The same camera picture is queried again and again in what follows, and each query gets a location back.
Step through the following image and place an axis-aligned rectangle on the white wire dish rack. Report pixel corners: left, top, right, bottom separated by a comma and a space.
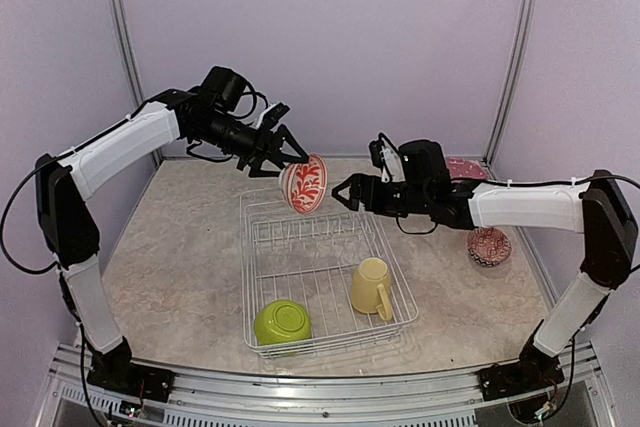
239, 189, 418, 358

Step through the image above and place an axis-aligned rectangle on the pink dotted plate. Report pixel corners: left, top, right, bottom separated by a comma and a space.
446, 157, 489, 180

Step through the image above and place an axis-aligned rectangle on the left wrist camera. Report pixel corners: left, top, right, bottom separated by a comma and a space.
194, 66, 290, 129

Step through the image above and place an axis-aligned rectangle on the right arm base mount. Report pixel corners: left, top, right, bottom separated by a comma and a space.
477, 361, 565, 401

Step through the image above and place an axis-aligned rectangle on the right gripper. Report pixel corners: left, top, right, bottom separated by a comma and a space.
333, 172, 432, 217

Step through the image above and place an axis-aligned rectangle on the yellow mug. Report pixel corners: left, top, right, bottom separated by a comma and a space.
350, 258, 393, 322

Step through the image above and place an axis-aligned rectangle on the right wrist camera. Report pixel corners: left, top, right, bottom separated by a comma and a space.
369, 132, 450, 184

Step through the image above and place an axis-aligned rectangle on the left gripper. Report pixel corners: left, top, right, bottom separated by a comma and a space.
193, 111, 309, 177

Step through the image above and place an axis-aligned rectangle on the blue white zigzag bowl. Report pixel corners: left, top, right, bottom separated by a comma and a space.
467, 227, 512, 267

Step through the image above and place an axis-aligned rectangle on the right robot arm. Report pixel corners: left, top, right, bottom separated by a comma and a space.
331, 170, 639, 391

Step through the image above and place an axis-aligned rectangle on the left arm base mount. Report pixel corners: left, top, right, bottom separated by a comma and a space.
87, 363, 175, 403

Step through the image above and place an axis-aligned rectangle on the aluminium front rail frame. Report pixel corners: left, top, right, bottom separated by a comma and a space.
34, 341, 616, 427

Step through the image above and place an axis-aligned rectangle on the green bowl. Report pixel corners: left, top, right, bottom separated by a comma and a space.
253, 300, 312, 345

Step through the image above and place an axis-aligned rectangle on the red white patterned bowl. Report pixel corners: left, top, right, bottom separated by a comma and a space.
278, 154, 328, 215

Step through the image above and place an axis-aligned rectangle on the aluminium corner post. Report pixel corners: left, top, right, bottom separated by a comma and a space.
98, 0, 164, 168
483, 0, 536, 168

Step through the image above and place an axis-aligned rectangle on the right aluminium corner post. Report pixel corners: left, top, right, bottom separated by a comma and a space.
483, 0, 536, 168

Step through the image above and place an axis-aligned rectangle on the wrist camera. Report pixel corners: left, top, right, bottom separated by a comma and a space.
369, 132, 450, 184
194, 66, 290, 129

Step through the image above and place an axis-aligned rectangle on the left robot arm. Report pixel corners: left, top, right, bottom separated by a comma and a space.
36, 89, 309, 392

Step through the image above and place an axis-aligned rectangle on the left aluminium corner post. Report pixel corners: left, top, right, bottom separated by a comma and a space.
98, 0, 164, 168

